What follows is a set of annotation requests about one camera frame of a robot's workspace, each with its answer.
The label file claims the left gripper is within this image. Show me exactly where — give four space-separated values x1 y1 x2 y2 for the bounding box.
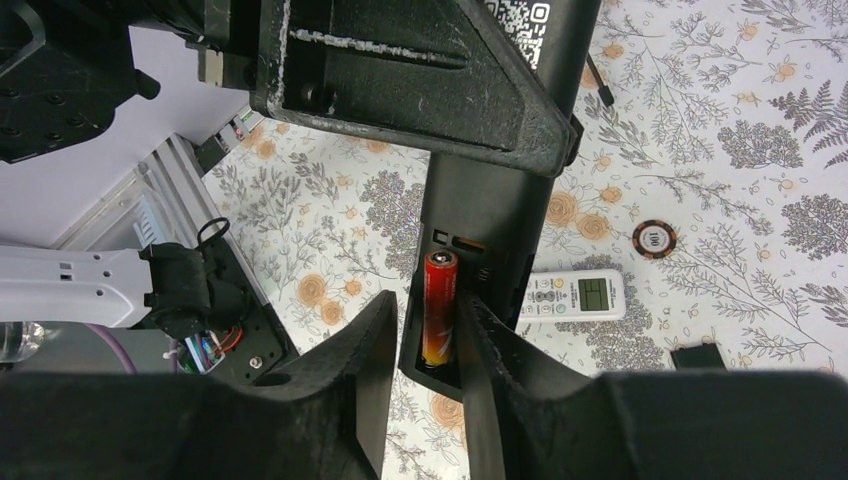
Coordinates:
132 0 261 87

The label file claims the black battery cover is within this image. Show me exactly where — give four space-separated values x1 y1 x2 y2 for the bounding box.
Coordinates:
670 343 726 371

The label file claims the floral table mat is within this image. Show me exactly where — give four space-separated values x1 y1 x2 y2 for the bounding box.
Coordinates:
201 0 848 480

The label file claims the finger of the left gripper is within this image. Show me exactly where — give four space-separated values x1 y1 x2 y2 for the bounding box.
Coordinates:
251 1 580 177

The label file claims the white AC remote control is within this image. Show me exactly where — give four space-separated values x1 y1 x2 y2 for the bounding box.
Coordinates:
519 269 627 323

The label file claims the orange red battery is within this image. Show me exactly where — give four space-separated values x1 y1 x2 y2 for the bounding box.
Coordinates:
421 250 459 368

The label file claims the black remote control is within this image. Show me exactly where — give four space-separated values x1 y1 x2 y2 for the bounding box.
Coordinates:
398 1 601 401

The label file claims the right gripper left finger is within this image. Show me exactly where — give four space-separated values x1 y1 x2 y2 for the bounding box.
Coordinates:
1 290 398 479

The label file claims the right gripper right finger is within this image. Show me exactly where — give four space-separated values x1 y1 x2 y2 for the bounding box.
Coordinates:
455 293 847 479

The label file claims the poker chip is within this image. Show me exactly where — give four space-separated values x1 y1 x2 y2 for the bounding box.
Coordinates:
631 220 678 260

